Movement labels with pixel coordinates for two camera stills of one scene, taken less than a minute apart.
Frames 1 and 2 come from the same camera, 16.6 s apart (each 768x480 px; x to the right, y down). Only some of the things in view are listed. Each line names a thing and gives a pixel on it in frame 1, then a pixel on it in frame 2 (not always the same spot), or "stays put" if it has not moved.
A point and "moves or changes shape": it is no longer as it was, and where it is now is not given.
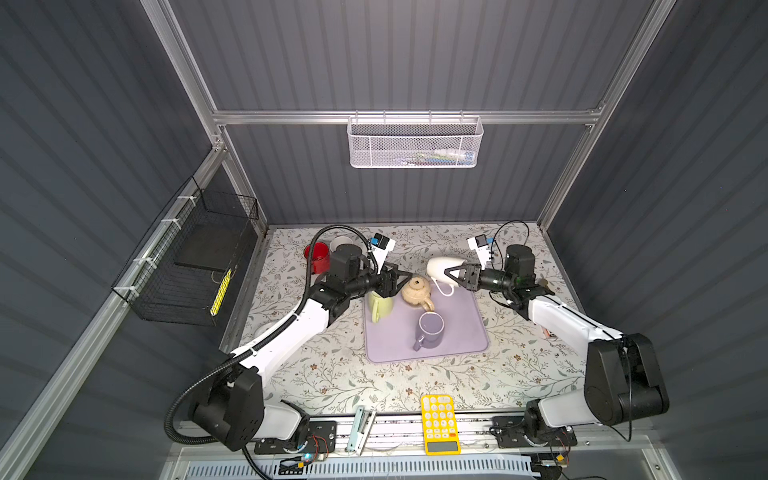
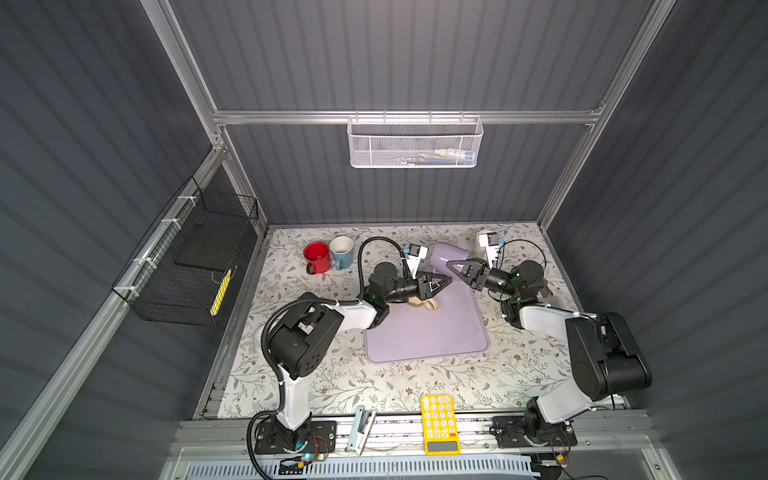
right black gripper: (473, 276) stays put
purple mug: (430, 330) to (442, 253)
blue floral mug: (340, 241) stays put
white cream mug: (436, 267) moves or changes shape
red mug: (321, 257) stays put
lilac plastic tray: (392, 340) stays put
